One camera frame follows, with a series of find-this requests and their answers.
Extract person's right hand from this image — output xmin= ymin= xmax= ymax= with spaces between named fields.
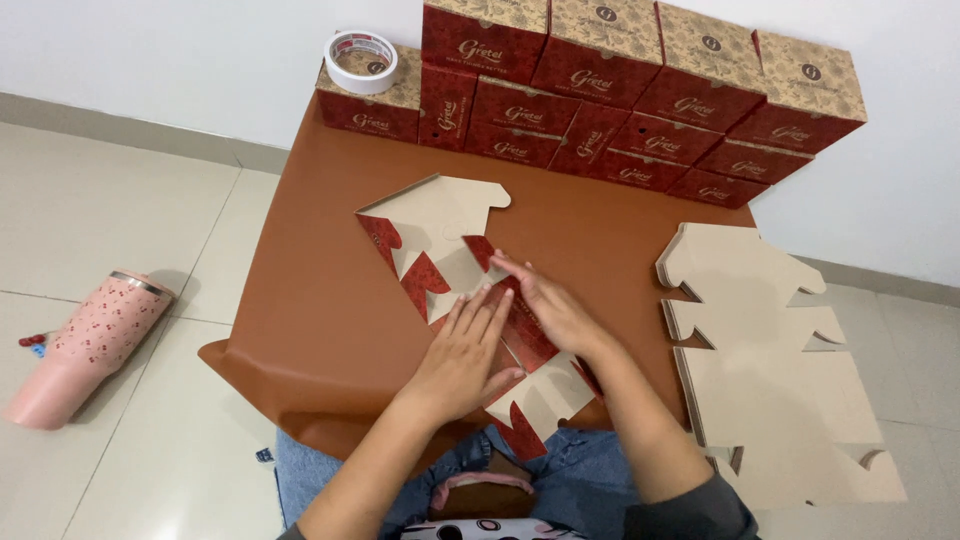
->
xmin=488 ymin=252 xmax=613 ymax=362

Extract person's left hand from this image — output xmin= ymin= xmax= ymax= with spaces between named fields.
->
xmin=399 ymin=285 xmax=527 ymax=429

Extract red cardboard box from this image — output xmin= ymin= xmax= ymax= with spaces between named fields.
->
xmin=354 ymin=173 xmax=606 ymax=462

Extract stack of assembled red boxes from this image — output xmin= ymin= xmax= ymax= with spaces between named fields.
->
xmin=315 ymin=0 xmax=870 ymax=210

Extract brown leather mat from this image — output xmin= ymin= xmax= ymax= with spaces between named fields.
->
xmin=197 ymin=93 xmax=759 ymax=464

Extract person's blue jeans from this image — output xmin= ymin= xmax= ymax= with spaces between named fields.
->
xmin=273 ymin=423 xmax=640 ymax=540

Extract white tape roll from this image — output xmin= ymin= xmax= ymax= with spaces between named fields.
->
xmin=323 ymin=30 xmax=400 ymax=96

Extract person's patterned shirt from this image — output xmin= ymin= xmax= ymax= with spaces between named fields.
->
xmin=399 ymin=517 xmax=588 ymax=540

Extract stack of flat cardboard blanks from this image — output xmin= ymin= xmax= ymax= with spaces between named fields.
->
xmin=655 ymin=221 xmax=909 ymax=513

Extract person's grey right sleeve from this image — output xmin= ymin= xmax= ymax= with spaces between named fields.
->
xmin=621 ymin=471 xmax=761 ymax=540

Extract pink patterned tumbler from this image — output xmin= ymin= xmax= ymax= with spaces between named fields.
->
xmin=3 ymin=269 xmax=178 ymax=432

